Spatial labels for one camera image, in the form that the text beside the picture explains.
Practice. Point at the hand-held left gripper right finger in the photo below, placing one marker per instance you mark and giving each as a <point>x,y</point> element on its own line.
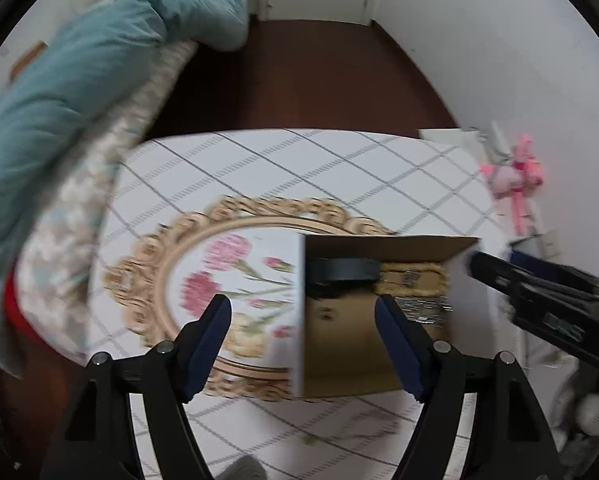
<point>402,350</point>

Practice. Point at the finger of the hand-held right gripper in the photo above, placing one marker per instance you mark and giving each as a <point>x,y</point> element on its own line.
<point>494,270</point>

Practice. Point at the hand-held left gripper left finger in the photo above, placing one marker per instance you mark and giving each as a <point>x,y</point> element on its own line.
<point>207,347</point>

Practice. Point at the cardboard box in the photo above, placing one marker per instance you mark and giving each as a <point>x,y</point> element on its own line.
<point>349,340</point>

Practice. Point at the dark blue box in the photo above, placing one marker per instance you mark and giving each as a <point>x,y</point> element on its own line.
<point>534,262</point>

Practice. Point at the brown woven pouch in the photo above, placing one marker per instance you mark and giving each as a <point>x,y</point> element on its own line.
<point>415,276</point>

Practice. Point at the ornate floral oval tray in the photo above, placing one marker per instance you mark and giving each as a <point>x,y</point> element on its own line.
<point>249,265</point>

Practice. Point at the pink ribbon plush toy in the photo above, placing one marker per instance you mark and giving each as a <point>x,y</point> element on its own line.
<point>514,172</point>

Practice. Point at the white round object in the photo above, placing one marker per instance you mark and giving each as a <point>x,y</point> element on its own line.
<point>597,410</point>

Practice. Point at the white flat box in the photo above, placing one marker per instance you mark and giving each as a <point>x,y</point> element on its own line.
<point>449,135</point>

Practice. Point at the floral patterned bed sheet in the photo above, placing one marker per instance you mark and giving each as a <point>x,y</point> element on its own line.
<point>74,220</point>

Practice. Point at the white checked tablecloth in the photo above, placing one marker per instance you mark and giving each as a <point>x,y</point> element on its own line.
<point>289,170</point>

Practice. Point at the red cloth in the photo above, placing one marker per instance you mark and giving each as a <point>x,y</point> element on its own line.
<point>15,305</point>

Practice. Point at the teal blanket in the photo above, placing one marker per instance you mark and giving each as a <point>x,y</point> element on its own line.
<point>74,90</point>

